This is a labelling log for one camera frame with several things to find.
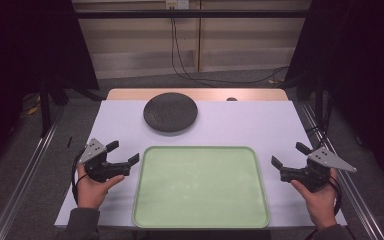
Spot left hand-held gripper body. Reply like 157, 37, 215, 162
79, 138, 132, 183

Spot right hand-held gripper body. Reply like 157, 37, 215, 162
279, 146, 358, 193

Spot person's left hand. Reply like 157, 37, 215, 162
76, 163, 126, 210

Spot person's right hand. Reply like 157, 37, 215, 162
290, 168, 339, 231

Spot white table mat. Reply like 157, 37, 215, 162
54, 99, 348, 229

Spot dark grey round plate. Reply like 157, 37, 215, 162
142, 92, 199, 133

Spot light green rectangular tray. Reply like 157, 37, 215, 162
132, 145, 271, 230

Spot light wooden table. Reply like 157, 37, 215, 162
106, 87, 290, 102

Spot black curtain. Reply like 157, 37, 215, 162
0, 0, 100, 174
283, 0, 384, 183

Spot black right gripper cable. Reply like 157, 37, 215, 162
328, 174, 343, 218

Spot aluminium floor rail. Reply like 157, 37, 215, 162
300, 102, 384, 240
0, 106, 66, 240

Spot black metal stand post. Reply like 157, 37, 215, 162
39, 75, 53, 137
314, 72, 326, 135

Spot black hanging wall cable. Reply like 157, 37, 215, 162
170, 16, 290, 85

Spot black horizontal frame bar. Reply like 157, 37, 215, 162
74, 9, 312, 20

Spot white wall socket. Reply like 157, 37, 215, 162
165, 0, 190, 10

